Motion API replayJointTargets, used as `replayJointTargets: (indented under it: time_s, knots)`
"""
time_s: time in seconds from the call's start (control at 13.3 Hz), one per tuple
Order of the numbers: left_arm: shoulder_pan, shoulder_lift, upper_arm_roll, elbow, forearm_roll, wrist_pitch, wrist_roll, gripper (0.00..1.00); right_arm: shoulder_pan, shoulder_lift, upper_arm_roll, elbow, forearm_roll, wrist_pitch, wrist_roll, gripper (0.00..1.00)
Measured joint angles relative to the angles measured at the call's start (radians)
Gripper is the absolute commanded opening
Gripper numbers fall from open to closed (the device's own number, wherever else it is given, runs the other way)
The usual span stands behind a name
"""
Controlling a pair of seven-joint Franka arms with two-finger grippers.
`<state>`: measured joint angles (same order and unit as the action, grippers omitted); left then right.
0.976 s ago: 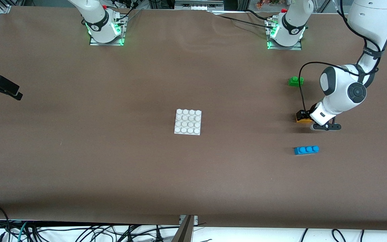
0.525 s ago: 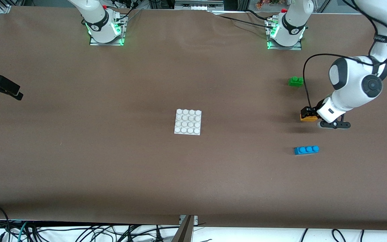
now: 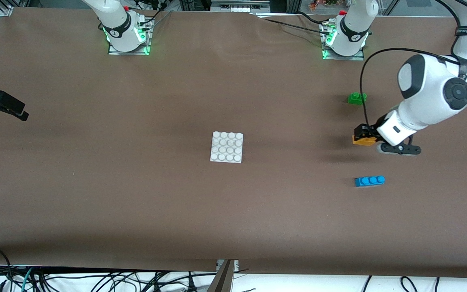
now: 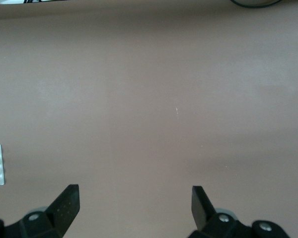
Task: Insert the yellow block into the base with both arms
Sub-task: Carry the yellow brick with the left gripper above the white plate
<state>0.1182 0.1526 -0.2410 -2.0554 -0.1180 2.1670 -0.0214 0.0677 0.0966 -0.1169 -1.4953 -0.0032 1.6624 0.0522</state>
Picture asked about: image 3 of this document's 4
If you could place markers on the yellow two-stud block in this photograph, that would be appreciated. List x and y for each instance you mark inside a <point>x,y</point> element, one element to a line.
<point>363,142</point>

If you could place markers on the white studded base plate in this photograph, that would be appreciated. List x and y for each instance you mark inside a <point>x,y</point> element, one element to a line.
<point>226,148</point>

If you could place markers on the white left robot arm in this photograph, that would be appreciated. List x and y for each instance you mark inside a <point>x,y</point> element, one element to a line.
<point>428,101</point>

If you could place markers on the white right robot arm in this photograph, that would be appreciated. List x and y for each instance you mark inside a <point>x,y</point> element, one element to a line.
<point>122,42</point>

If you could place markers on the green two-stud block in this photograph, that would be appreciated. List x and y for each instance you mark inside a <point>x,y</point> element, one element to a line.
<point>355,99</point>

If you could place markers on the blue three-stud block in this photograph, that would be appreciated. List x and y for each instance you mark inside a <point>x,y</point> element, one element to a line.
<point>369,181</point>

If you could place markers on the brown table cover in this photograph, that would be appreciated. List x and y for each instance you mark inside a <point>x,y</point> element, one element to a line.
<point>233,211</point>

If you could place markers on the white power strip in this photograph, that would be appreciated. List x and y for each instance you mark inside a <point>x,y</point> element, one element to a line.
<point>239,6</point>

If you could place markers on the aluminium frame corner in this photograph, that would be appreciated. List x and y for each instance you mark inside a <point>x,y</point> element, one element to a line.
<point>5,11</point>

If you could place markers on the metal table edge bracket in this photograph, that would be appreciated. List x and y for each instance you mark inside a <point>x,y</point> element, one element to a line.
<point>219,263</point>

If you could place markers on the brown table post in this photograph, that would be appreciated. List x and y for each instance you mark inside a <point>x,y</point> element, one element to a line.
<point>222,282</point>

